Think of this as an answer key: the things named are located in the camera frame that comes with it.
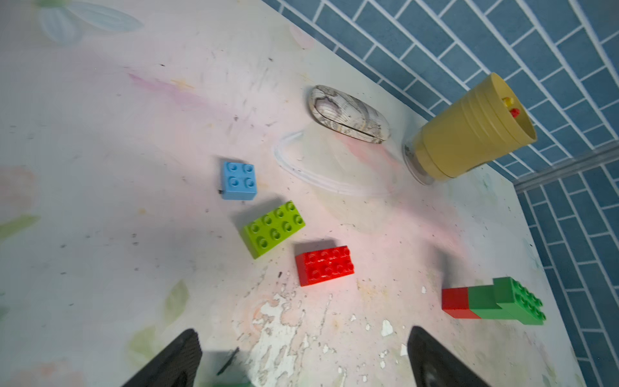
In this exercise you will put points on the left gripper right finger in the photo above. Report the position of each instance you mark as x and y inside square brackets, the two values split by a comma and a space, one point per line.
[434, 365]

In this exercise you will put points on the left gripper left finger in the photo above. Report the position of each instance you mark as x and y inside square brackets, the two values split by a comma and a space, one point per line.
[176, 365]

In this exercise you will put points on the red small lego brick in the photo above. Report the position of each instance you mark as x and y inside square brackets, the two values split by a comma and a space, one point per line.
[455, 302]

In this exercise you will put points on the green small lego brick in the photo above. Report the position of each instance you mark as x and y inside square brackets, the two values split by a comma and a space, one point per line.
[482, 302]

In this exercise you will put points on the green long lego brick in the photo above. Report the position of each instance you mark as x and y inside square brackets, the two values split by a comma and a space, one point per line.
[518, 301]

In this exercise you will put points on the red long lego brick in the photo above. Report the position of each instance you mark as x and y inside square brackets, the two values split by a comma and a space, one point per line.
[324, 265]

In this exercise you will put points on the lime lego brick left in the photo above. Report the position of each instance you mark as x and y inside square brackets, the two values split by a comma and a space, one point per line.
[268, 231]

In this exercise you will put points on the blue square lego brick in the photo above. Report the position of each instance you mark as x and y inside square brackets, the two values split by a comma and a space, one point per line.
[238, 181]

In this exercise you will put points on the floral table mat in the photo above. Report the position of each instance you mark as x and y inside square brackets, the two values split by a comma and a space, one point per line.
[206, 165]

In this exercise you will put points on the yellow cup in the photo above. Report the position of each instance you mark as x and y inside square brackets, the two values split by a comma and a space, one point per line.
[487, 123]

